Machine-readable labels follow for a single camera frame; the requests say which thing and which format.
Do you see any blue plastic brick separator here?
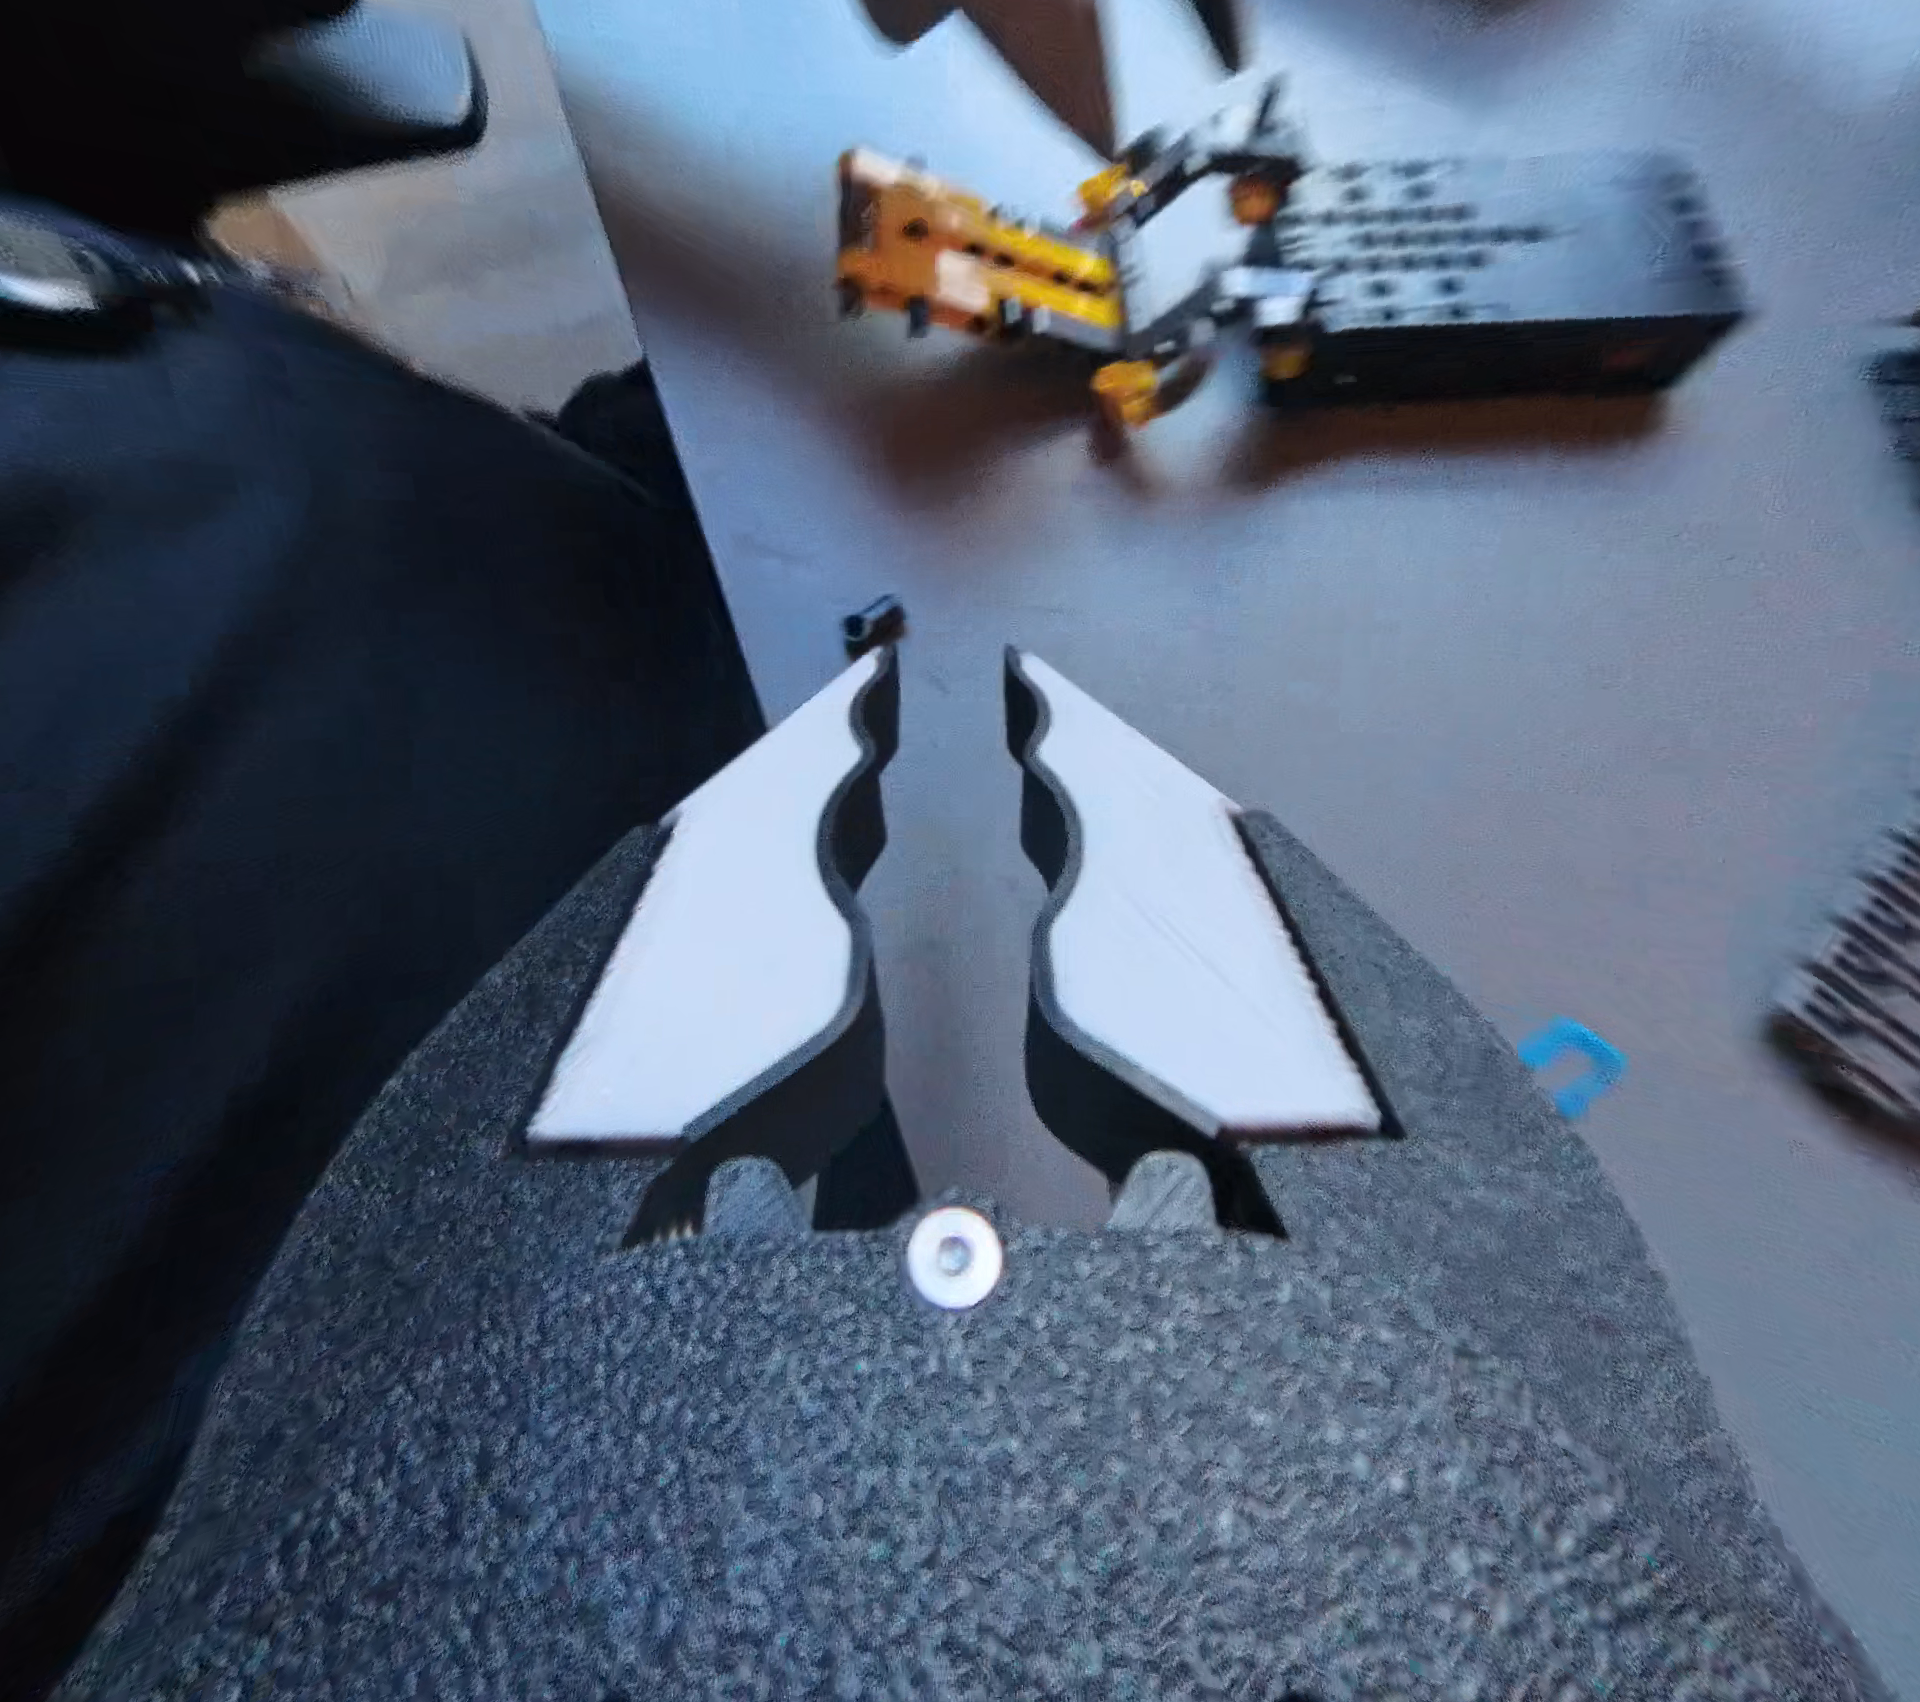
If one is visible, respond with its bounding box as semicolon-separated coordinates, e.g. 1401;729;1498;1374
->
1515;1015;1633;1122

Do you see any black perforated battery box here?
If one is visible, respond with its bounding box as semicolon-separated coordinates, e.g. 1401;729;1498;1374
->
1230;147;1753;410

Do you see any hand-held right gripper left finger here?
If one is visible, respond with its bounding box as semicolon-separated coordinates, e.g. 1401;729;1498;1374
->
525;643;902;1149

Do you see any grey desk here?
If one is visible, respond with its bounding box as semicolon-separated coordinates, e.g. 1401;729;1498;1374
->
517;0;1920;1702

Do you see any yellow grey brick arm assembly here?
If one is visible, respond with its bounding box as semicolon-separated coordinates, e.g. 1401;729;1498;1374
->
832;74;1309;432

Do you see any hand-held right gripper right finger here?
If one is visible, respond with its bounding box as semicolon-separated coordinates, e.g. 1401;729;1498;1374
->
1002;643;1387;1142

